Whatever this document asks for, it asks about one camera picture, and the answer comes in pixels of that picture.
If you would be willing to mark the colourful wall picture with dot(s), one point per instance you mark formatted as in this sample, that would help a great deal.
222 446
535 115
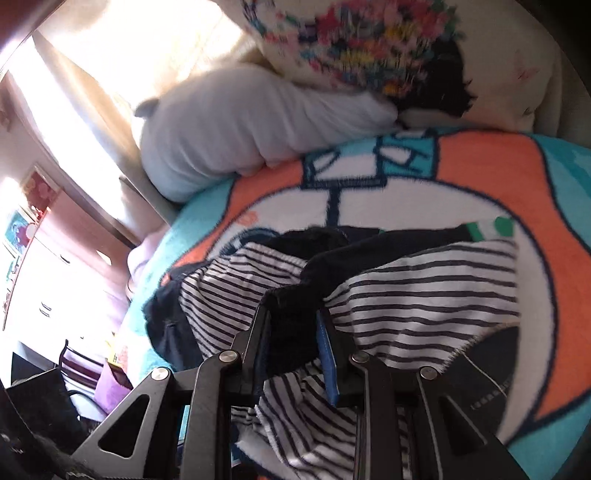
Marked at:
25 217

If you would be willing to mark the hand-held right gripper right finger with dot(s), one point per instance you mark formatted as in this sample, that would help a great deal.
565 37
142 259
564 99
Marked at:
327 355

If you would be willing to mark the black and white striped shirt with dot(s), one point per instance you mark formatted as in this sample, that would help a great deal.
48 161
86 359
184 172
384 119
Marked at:
369 295

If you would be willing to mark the floral printed pillow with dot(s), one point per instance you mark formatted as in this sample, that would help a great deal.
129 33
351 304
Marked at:
369 50

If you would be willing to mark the purple chair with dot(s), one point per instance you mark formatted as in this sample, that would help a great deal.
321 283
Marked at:
81 374

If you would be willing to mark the white pillow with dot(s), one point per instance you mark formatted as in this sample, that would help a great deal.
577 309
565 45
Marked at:
240 134

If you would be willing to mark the printed fleece blanket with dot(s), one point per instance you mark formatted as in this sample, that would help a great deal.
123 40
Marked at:
461 194

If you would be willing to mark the white drawer cabinet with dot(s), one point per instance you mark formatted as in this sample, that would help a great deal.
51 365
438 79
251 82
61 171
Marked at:
55 277

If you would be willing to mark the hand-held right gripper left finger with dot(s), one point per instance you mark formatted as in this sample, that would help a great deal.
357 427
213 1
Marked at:
258 344

